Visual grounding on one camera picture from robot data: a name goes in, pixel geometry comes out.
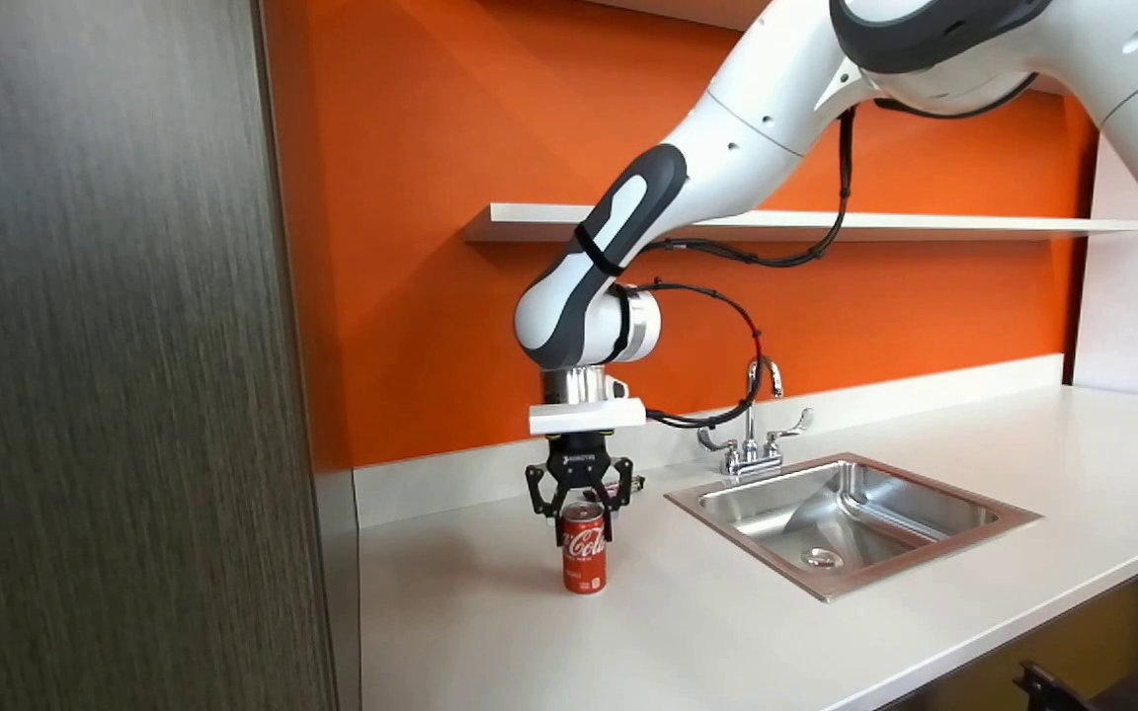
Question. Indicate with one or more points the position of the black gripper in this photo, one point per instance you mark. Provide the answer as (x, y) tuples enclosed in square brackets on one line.
[(577, 461)]

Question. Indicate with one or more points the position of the red soda can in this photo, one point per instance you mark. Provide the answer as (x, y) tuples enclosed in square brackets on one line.
[(582, 554)]

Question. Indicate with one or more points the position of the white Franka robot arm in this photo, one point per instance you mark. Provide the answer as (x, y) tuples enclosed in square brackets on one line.
[(751, 125)]

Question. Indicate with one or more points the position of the stainless steel sink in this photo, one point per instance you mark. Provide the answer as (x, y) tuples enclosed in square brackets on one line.
[(860, 527)]

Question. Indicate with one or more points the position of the chrome faucet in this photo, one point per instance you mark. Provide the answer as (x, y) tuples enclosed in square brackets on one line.
[(751, 450)]

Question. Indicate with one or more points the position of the dark wood cabinet panel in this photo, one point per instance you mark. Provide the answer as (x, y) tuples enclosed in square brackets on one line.
[(109, 368)]

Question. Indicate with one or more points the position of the white side panel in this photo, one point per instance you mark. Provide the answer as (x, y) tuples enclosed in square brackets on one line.
[(1124, 316)]

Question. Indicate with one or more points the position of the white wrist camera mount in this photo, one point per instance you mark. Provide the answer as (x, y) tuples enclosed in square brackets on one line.
[(585, 415)]

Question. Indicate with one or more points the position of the long white wall shelf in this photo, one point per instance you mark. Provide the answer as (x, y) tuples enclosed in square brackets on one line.
[(965, 224)]

